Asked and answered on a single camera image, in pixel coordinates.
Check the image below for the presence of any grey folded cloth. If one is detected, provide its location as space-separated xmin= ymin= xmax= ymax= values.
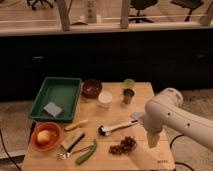
xmin=131 ymin=112 xmax=144 ymax=122

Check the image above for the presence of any yellow apple in bowl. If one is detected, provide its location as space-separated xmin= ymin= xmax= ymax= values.
xmin=37 ymin=130 xmax=51 ymax=145

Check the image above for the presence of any black cable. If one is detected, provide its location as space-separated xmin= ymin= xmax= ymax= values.
xmin=0 ymin=129 xmax=22 ymax=171
xmin=169 ymin=134 xmax=196 ymax=171

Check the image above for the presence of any dark red bowl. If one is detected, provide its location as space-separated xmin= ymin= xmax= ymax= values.
xmin=81 ymin=79 xmax=102 ymax=98

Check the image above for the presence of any silver fork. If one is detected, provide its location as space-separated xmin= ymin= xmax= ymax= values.
xmin=57 ymin=145 xmax=93 ymax=160

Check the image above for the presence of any yellow banana toy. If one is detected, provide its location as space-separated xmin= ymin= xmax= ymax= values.
xmin=64 ymin=119 xmax=88 ymax=131

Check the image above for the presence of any black office chair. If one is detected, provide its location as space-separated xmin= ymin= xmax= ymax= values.
xmin=129 ymin=0 xmax=158 ymax=23

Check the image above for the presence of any bunch of dark grapes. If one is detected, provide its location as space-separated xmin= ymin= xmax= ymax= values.
xmin=109 ymin=136 xmax=137 ymax=155

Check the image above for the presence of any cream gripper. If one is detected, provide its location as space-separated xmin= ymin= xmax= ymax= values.
xmin=147 ymin=132 xmax=160 ymax=148

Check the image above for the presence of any green cucumber toy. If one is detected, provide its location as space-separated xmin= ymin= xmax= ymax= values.
xmin=75 ymin=139 xmax=97 ymax=165

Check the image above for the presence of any grey sponge in tray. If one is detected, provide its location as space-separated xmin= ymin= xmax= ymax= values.
xmin=44 ymin=102 xmax=62 ymax=117

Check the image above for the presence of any wooden block with black strip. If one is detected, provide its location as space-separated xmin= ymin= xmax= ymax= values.
xmin=61 ymin=128 xmax=85 ymax=152

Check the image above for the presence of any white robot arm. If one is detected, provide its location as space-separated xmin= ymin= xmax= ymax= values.
xmin=142 ymin=88 xmax=213 ymax=151

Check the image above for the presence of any black cable left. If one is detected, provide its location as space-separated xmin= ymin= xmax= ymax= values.
xmin=0 ymin=129 xmax=22 ymax=171

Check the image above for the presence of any green plastic tray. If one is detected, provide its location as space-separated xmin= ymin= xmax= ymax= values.
xmin=29 ymin=77 xmax=82 ymax=122

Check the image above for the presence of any white handled black brush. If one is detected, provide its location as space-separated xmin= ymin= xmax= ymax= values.
xmin=98 ymin=120 xmax=138 ymax=136

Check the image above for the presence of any white paper cup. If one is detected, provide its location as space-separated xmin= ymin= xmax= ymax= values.
xmin=98 ymin=91 xmax=112 ymax=108

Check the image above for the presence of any green plastic cup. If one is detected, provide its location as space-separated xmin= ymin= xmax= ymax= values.
xmin=124 ymin=78 xmax=135 ymax=89

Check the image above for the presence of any orange bowl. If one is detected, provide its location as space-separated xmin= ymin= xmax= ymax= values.
xmin=30 ymin=122 xmax=63 ymax=152

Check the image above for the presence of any black cable right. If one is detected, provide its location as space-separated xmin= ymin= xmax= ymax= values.
xmin=169 ymin=134 xmax=196 ymax=171

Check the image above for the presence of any dark metal cup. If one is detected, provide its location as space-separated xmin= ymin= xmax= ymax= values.
xmin=123 ymin=89 xmax=134 ymax=104

